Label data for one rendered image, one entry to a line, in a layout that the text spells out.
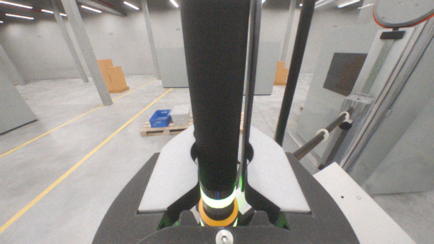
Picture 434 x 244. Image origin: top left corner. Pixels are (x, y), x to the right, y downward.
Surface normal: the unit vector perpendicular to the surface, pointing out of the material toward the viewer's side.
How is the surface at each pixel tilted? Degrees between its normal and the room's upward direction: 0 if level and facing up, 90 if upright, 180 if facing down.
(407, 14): 90
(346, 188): 50
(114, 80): 90
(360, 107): 90
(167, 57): 90
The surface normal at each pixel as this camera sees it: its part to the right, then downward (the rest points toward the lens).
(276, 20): -0.01, 0.48
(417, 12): -0.83, 0.28
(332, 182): -0.77, -0.56
